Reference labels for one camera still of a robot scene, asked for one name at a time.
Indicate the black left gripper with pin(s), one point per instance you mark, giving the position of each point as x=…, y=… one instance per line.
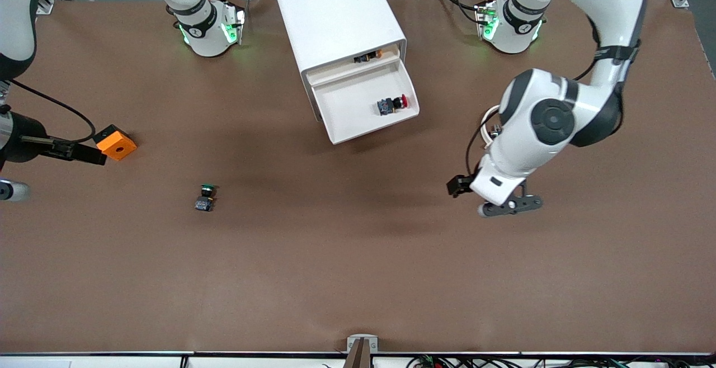
x=460, y=185

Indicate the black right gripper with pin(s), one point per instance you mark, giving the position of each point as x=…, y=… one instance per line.
x=25, y=138

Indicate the red push button switch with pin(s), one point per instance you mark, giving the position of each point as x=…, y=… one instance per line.
x=386, y=106

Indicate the silver arm base connector panel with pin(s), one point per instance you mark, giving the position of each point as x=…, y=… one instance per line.
x=234, y=21
x=485, y=21

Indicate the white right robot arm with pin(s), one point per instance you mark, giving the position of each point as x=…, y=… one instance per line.
x=207, y=38

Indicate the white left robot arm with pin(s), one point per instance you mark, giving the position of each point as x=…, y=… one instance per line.
x=537, y=127

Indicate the white curved plastic part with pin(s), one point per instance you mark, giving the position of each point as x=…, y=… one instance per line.
x=482, y=129

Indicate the brown table mat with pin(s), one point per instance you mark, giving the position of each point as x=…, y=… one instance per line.
x=358, y=256

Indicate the tapered metal bar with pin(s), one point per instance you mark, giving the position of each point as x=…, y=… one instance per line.
x=359, y=357

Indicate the orange button enclosure box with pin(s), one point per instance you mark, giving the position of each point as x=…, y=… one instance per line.
x=118, y=147

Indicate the green push button switch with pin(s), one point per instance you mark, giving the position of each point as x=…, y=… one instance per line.
x=203, y=204

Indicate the orange and black switch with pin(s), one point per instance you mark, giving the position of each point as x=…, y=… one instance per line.
x=366, y=57

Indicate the grey metal bracket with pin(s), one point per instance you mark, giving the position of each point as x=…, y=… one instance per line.
x=362, y=338

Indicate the white table edge rail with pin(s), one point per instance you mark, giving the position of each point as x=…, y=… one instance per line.
x=112, y=362

